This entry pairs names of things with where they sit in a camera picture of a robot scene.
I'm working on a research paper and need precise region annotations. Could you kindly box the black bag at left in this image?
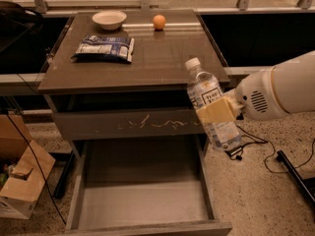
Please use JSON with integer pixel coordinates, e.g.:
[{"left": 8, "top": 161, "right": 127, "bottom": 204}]
[{"left": 0, "top": 1, "right": 44, "bottom": 45}]

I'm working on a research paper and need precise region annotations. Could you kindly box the open cardboard box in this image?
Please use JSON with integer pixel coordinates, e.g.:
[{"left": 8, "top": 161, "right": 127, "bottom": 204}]
[{"left": 0, "top": 114, "right": 55, "bottom": 219}]

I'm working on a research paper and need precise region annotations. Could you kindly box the blue white snack bag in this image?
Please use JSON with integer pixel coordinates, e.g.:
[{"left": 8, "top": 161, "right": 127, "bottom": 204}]
[{"left": 72, "top": 34, "right": 135, "bottom": 64}]

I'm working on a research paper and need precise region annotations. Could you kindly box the black cable at left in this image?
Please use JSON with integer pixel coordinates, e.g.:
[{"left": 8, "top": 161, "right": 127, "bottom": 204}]
[{"left": 0, "top": 72, "right": 68, "bottom": 226}]

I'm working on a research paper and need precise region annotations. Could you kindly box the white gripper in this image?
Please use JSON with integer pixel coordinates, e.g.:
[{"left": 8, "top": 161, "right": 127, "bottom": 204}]
[{"left": 196, "top": 67, "right": 288, "bottom": 123}]

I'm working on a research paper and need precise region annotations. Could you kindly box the metal window railing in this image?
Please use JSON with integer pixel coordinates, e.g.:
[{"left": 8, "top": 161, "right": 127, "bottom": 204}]
[{"left": 0, "top": 0, "right": 315, "bottom": 96}]

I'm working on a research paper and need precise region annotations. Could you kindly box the clear plastic water bottle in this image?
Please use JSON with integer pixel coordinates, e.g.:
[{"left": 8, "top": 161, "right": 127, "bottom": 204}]
[{"left": 185, "top": 58, "right": 241, "bottom": 151}]

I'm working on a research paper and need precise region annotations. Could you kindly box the black power adapter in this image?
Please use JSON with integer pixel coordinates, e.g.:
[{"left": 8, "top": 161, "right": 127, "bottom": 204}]
[{"left": 225, "top": 146, "right": 242, "bottom": 157}]

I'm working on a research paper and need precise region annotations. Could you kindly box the white bowl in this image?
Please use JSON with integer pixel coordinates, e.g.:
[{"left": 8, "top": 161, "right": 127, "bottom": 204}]
[{"left": 93, "top": 10, "right": 127, "bottom": 30}]

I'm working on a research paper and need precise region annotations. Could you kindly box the open grey drawer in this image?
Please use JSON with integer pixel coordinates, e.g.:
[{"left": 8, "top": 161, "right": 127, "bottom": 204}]
[{"left": 66, "top": 135, "right": 232, "bottom": 236}]

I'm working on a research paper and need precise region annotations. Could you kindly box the black floor cable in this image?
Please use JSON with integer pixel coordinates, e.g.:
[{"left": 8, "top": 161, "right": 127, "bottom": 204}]
[{"left": 229, "top": 123, "right": 315, "bottom": 175}]

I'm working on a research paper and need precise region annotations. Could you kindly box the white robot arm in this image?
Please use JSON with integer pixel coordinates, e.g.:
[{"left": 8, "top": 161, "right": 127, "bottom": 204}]
[{"left": 196, "top": 51, "right": 315, "bottom": 124}]

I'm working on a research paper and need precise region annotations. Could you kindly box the black metal stand leg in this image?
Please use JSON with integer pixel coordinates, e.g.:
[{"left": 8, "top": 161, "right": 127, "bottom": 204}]
[{"left": 277, "top": 150, "right": 315, "bottom": 208}]

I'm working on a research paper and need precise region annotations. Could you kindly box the scratched closed grey drawer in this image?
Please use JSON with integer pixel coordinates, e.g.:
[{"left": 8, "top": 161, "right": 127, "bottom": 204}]
[{"left": 53, "top": 108, "right": 204, "bottom": 141}]

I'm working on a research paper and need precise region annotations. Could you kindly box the orange fruit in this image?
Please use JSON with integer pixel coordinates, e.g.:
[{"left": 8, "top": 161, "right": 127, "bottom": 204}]
[{"left": 153, "top": 15, "right": 166, "bottom": 30}]

